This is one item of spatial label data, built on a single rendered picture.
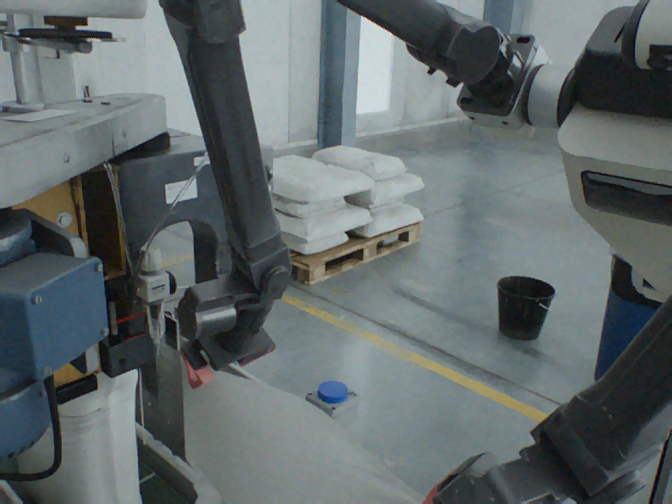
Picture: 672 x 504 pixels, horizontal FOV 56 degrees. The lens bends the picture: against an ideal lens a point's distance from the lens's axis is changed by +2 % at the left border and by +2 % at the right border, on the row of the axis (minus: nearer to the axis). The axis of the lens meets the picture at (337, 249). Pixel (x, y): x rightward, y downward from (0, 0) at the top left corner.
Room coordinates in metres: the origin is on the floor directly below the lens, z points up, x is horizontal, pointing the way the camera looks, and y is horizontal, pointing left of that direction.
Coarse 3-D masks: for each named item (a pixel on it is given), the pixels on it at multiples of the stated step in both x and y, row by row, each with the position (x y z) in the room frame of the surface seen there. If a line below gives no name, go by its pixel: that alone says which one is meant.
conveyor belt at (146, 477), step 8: (0, 464) 1.36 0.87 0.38; (8, 464) 1.37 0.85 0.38; (16, 464) 1.37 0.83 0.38; (144, 464) 1.38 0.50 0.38; (0, 472) 1.34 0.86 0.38; (8, 472) 1.34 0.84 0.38; (16, 472) 1.34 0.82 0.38; (144, 472) 1.35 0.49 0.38; (152, 472) 1.35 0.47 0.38; (144, 480) 1.32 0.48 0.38; (152, 480) 1.32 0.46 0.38; (160, 480) 1.32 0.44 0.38; (16, 488) 1.28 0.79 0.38; (144, 488) 1.29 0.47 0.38; (152, 488) 1.29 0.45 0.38; (160, 488) 1.30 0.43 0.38; (168, 488) 1.30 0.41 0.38; (24, 496) 1.25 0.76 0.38; (144, 496) 1.27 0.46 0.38; (152, 496) 1.27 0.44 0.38; (160, 496) 1.27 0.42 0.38; (168, 496) 1.27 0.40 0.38; (176, 496) 1.27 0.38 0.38
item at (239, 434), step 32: (224, 384) 0.82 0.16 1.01; (256, 384) 0.80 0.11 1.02; (192, 416) 0.85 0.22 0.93; (224, 416) 0.77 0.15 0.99; (256, 416) 0.80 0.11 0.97; (288, 416) 0.77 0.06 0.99; (320, 416) 0.74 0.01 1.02; (192, 448) 0.85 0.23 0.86; (224, 448) 0.77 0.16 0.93; (256, 448) 0.70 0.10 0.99; (288, 448) 0.66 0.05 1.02; (320, 448) 0.73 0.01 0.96; (352, 448) 0.68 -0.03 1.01; (224, 480) 0.77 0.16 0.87; (256, 480) 0.70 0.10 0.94; (288, 480) 0.66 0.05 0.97; (320, 480) 0.64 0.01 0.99; (352, 480) 0.63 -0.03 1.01; (384, 480) 0.61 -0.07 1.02
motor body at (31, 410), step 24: (24, 216) 0.62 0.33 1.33; (0, 240) 0.55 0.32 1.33; (24, 240) 0.58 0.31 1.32; (0, 264) 0.56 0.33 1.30; (0, 384) 0.54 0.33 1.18; (24, 384) 0.56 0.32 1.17; (0, 408) 0.53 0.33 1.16; (24, 408) 0.55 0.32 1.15; (48, 408) 0.58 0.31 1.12; (0, 432) 0.53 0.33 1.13; (24, 432) 0.55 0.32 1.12; (0, 456) 0.53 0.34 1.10
